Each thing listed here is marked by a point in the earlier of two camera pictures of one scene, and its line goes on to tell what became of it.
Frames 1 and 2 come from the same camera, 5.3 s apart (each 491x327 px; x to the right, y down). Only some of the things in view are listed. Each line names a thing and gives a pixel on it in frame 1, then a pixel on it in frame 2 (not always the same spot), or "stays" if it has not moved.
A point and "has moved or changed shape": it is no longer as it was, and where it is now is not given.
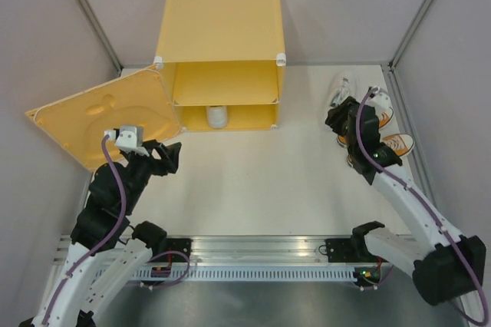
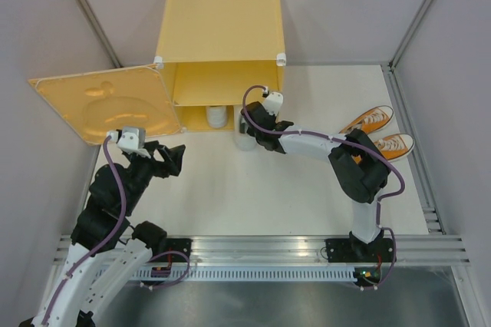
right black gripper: x=336 y=115 to x=252 y=132
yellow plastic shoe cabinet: x=221 y=47 stays
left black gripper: x=169 y=154 stays
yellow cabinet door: x=135 y=109 has moved or changed shape
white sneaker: x=340 y=85 to x=243 y=140
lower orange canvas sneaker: x=400 y=143 stays
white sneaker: x=217 y=117 stays
